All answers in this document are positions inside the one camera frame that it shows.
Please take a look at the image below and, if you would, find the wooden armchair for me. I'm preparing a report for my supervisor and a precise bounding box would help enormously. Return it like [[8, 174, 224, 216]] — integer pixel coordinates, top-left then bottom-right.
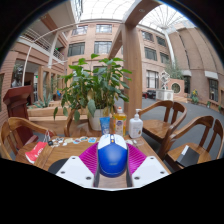
[[0, 116, 56, 161], [63, 113, 91, 138], [138, 99, 188, 144], [157, 115, 224, 168]]

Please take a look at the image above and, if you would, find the green plant in white pot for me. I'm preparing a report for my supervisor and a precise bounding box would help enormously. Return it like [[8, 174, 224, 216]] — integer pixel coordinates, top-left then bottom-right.
[[53, 53, 133, 132]]

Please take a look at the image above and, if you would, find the blue and white computer mouse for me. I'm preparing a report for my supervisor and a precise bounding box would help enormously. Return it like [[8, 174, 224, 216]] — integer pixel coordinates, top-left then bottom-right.
[[97, 133, 129, 178]]

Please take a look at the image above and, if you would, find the yellow flowering plant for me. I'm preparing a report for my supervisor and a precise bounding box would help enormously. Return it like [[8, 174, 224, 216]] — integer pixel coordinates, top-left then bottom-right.
[[189, 89, 200, 105]]

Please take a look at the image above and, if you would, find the yellow dish soap bottle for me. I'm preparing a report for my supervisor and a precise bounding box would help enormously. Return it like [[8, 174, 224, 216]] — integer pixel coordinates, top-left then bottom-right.
[[112, 106, 128, 138]]

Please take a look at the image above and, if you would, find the black notebook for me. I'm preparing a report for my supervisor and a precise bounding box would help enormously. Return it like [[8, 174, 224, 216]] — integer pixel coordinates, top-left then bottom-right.
[[175, 144, 200, 168]]

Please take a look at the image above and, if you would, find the dark parked car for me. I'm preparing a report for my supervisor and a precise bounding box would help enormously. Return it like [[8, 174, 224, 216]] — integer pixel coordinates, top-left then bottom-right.
[[142, 89, 158, 99]]

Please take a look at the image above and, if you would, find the dark red wooden pedestal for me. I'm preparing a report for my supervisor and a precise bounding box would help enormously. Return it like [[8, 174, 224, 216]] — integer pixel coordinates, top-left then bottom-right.
[[3, 84, 35, 148]]

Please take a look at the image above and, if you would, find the blue squeeze tube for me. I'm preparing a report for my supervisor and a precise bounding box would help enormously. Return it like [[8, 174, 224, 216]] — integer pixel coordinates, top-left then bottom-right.
[[99, 116, 112, 136]]

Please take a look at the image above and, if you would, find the white pump bottle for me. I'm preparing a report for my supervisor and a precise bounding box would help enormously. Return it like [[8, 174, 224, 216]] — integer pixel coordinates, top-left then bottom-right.
[[128, 108, 144, 139]]

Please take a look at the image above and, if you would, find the agave plant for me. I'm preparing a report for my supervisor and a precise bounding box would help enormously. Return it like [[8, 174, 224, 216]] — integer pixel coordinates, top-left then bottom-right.
[[33, 93, 54, 109]]

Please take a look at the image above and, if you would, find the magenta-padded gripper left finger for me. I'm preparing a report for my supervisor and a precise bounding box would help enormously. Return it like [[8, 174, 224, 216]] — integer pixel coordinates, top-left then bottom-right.
[[55, 143, 101, 188]]

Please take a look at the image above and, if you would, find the white outdoor sculpture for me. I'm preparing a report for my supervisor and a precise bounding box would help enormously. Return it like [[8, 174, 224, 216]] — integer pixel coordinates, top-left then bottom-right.
[[159, 70, 171, 92]]

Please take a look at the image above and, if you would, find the grey bust statue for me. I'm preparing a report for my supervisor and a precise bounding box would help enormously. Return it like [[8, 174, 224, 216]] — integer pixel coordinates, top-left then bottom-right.
[[10, 75, 23, 89]]

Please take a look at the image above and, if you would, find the red and white bag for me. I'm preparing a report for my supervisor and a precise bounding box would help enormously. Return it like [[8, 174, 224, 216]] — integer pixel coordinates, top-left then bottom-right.
[[24, 130, 54, 165]]

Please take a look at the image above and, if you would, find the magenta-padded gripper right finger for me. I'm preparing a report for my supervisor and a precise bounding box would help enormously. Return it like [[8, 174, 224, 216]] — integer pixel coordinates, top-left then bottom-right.
[[125, 143, 169, 188]]

